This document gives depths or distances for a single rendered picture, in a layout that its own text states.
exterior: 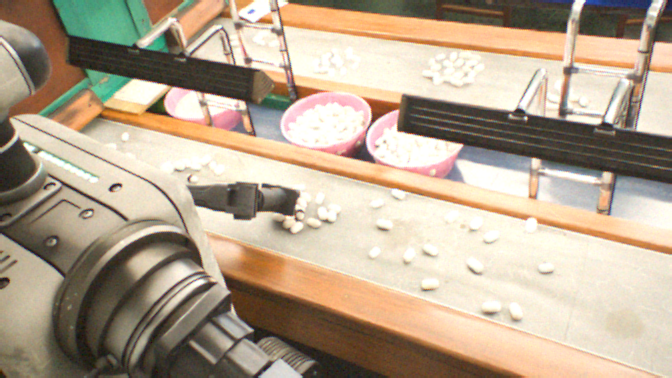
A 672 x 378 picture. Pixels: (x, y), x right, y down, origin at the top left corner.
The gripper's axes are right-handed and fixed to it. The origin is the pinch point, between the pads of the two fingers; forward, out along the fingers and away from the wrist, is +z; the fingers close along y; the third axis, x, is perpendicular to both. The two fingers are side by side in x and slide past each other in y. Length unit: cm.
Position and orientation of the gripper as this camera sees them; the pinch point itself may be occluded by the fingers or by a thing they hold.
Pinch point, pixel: (295, 198)
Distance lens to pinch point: 171.8
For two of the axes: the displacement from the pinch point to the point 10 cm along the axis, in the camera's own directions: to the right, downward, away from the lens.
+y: -8.8, -2.1, 4.3
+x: -1.9, 9.8, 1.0
